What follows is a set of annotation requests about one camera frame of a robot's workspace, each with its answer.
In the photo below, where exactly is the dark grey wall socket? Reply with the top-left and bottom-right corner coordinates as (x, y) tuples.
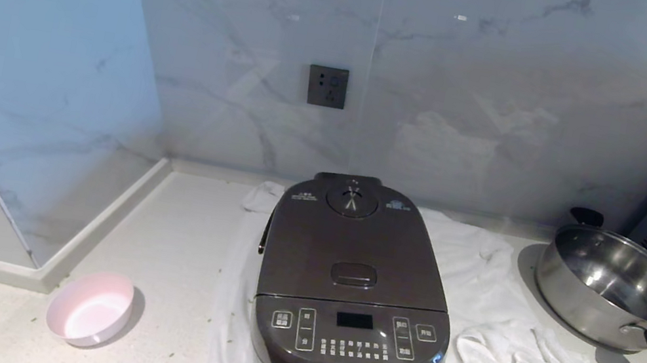
(304, 63), (351, 111)

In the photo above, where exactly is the stainless steel pot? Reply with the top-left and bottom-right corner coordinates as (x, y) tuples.
(524, 202), (647, 356)

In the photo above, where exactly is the dark grey rice cooker lid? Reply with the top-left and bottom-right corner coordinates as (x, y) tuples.
(252, 161), (469, 329)

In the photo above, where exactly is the dark grey rice cooker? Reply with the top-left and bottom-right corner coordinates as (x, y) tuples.
(238, 161), (476, 363)

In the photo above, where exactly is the pink plastic bowl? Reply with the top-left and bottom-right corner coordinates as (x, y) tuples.
(42, 263), (139, 354)

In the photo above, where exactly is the white cloth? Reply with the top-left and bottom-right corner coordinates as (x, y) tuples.
(203, 175), (647, 363)

